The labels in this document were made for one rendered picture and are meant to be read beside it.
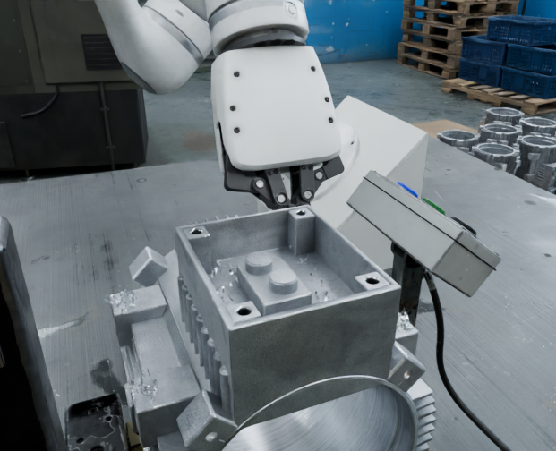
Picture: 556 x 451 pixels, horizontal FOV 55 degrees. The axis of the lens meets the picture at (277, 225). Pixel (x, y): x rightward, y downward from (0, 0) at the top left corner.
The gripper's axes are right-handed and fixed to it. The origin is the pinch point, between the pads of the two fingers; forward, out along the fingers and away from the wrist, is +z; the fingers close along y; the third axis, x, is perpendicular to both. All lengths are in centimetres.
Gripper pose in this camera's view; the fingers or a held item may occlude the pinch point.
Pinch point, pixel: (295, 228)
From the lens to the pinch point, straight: 45.3
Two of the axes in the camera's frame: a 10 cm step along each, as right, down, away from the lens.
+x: 3.1, -0.9, -9.5
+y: -9.3, 1.6, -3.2
